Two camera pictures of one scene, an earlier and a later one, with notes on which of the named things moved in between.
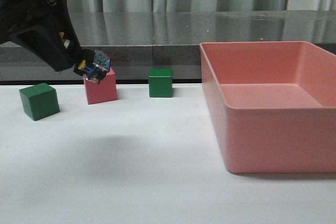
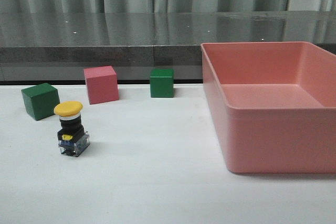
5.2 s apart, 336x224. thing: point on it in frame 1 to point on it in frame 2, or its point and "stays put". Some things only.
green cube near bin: (160, 83) stays put
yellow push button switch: (93, 68) to (73, 139)
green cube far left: (39, 100) stays put
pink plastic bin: (272, 105) stays put
